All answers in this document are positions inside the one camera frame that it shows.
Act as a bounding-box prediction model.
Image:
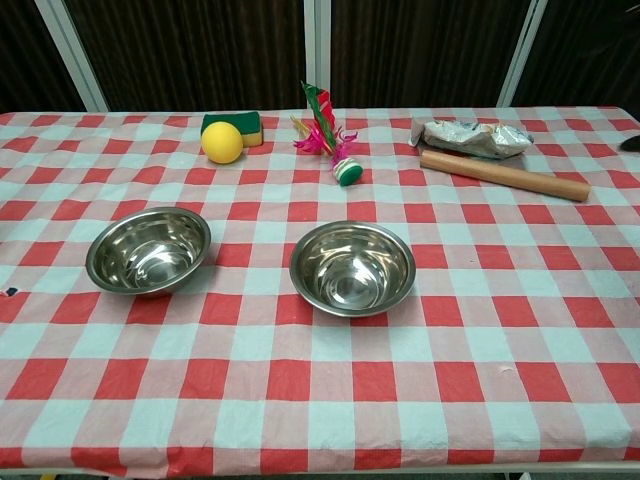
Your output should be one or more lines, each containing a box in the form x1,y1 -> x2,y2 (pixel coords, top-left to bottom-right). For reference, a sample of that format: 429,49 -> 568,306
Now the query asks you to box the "yellow ball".
200,122 -> 245,165

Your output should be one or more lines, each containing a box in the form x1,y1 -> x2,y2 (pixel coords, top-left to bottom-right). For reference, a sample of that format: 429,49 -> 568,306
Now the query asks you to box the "pink feather shuttlecock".
290,81 -> 364,188

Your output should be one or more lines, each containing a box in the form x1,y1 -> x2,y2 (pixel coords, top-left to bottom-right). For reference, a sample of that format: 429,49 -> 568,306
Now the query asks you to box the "crumpled silver snack bag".
409,118 -> 535,160

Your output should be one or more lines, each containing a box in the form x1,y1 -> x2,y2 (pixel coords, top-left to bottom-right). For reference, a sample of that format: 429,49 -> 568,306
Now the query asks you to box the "stainless steel bowl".
85,206 -> 211,297
289,224 -> 417,318
289,220 -> 416,311

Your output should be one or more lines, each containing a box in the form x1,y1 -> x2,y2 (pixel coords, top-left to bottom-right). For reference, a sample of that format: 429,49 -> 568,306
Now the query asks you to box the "wooden rolling pin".
418,150 -> 593,203

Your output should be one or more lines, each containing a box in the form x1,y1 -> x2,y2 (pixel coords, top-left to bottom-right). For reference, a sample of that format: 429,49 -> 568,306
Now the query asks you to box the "red white checkered tablecloth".
0,104 -> 640,479

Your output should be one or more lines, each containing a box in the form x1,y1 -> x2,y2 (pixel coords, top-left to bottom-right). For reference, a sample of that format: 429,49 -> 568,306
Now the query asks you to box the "green yellow scrub sponge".
200,110 -> 263,148

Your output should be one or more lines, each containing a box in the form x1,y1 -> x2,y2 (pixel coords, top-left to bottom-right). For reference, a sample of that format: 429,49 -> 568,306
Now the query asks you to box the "aluminium partition post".
35,0 -> 110,112
497,0 -> 550,107
302,0 -> 335,109

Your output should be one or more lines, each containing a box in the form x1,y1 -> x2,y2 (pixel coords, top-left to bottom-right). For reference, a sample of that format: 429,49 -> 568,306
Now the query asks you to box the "dark brown curtain panel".
64,0 -> 306,112
514,0 -> 640,107
0,0 -> 86,114
331,0 -> 531,109

